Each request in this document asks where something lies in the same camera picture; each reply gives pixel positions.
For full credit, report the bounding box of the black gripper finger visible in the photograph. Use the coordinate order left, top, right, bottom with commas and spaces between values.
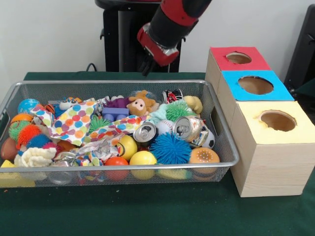
139, 55, 150, 77
149, 53, 160, 73

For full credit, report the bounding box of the black panel stand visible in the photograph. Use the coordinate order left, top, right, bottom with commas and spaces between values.
284, 4, 315, 94

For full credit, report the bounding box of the orange ball with cream dots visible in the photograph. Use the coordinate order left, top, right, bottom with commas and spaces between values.
189, 147, 221, 177

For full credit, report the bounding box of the shallow clear mesh bin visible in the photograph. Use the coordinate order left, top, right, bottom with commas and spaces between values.
0, 80, 240, 188

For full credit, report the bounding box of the tan plush animal toy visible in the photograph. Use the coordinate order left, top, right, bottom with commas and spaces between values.
128, 90, 159, 117

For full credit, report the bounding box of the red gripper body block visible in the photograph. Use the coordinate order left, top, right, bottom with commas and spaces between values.
137, 23, 180, 67

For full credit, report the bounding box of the black cable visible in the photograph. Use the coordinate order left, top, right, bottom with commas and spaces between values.
86, 62, 105, 73

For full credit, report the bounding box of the plain yellow ball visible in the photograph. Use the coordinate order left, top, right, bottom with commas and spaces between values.
129, 150, 158, 180

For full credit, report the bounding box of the purple toy building block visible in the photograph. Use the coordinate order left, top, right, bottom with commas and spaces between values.
102, 107, 130, 122

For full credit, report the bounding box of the green spiky rubber ball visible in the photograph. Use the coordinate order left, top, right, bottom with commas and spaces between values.
165, 101, 196, 122

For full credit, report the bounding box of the dark green table cloth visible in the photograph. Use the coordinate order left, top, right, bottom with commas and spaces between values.
0, 71, 315, 236
294, 78, 315, 97

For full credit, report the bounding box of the polka dot cloth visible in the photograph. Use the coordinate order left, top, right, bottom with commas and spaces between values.
31, 100, 148, 148

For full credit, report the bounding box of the wooden box with three holes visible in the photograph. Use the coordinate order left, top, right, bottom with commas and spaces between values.
205, 47, 315, 198

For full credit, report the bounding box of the blue spiky rubber ball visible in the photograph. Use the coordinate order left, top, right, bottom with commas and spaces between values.
149, 132, 192, 165

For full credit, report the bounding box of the clear plastic packet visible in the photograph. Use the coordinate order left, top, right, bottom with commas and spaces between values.
129, 90, 159, 100

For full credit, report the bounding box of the crushed silver drink can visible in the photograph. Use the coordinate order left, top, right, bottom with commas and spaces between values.
173, 116, 210, 147

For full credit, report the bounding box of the small red ball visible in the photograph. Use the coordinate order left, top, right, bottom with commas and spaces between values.
104, 156, 129, 180

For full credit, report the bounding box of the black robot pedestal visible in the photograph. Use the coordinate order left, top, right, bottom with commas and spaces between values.
95, 0, 198, 73

